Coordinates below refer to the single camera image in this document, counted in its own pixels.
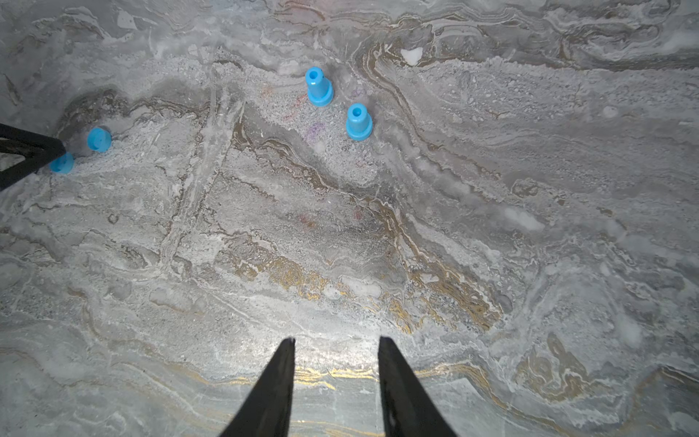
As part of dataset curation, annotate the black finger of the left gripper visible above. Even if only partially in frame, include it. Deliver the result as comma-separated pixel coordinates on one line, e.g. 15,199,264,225
1,124,67,190

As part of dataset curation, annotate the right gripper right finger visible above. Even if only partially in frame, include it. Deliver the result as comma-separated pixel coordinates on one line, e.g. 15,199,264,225
378,337,456,436

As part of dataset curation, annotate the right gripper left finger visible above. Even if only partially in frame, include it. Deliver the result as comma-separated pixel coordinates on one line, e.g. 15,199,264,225
220,338,295,436

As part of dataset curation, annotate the blue stamp cap left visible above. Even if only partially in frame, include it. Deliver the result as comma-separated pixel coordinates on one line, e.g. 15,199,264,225
49,152,75,174

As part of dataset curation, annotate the blue stamp cap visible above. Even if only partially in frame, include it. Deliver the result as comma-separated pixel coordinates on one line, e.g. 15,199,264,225
49,152,75,174
87,127,112,153

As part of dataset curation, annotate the blue stamp cap upper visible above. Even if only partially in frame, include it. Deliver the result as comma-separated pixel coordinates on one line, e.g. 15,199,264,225
87,127,112,153

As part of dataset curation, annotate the blue stamp middle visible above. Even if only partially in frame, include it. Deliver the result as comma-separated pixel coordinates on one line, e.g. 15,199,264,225
346,103,373,141

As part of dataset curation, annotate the blue stamp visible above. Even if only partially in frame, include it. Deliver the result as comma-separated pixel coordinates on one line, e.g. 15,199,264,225
305,67,334,107
346,103,373,141

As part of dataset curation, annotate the blue stamp top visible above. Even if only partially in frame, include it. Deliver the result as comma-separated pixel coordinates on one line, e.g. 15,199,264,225
305,67,334,107

